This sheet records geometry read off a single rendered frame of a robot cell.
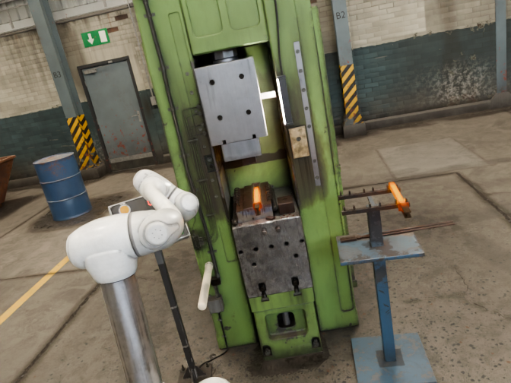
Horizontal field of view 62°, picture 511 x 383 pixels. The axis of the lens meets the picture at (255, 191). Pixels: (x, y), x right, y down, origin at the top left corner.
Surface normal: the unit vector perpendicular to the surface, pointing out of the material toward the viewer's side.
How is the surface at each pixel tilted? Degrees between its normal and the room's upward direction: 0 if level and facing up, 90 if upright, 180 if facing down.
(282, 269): 90
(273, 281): 90
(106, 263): 85
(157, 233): 77
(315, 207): 90
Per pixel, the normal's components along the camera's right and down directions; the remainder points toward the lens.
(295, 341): 0.02, 0.30
